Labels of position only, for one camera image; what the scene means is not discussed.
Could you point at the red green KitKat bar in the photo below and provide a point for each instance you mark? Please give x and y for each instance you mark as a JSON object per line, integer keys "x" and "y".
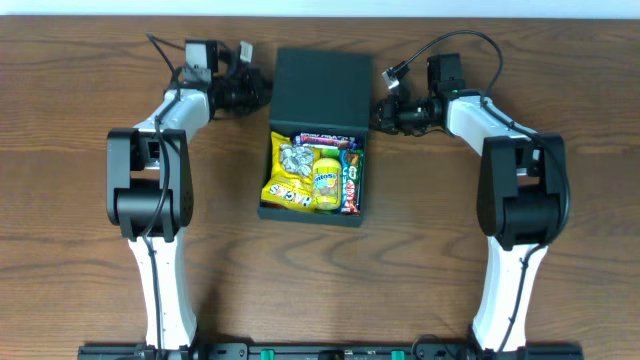
{"x": 352, "y": 185}

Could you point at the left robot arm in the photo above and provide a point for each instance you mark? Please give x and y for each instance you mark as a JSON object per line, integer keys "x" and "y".
{"x": 149, "y": 193}

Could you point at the Haribo gummy candy bag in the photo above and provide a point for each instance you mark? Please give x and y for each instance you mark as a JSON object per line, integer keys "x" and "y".
{"x": 332, "y": 153}

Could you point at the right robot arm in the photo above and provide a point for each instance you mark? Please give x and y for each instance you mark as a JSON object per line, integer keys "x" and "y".
{"x": 523, "y": 197}

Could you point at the purple Dairy Milk bar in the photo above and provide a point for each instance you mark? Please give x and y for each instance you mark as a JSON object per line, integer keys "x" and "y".
{"x": 326, "y": 140}

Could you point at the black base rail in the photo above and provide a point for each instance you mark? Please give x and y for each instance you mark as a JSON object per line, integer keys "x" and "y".
{"x": 429, "y": 348}

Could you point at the dark green lidded box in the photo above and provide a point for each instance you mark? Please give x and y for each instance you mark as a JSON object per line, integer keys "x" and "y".
{"x": 322, "y": 92}

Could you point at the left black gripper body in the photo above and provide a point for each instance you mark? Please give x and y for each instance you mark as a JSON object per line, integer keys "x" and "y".
{"x": 255, "y": 91}

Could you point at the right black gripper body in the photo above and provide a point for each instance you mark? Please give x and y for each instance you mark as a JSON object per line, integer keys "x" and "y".
{"x": 388, "y": 116}

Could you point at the yellow Mentos gum jar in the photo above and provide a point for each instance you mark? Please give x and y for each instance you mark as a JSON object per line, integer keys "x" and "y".
{"x": 326, "y": 190}

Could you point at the yellow Hacks candy bag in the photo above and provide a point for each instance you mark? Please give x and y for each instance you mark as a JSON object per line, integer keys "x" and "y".
{"x": 291, "y": 184}

